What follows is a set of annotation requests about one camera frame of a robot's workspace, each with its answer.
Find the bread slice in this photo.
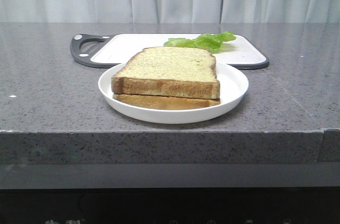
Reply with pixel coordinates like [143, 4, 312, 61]
[113, 94, 220, 110]
[111, 47, 220, 99]

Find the green lettuce leaf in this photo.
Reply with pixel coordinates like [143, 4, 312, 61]
[163, 31, 236, 53]

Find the white round plate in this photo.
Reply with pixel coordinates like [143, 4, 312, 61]
[98, 63, 249, 124]

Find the white cutting board grey rim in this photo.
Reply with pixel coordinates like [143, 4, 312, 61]
[70, 33, 269, 70]

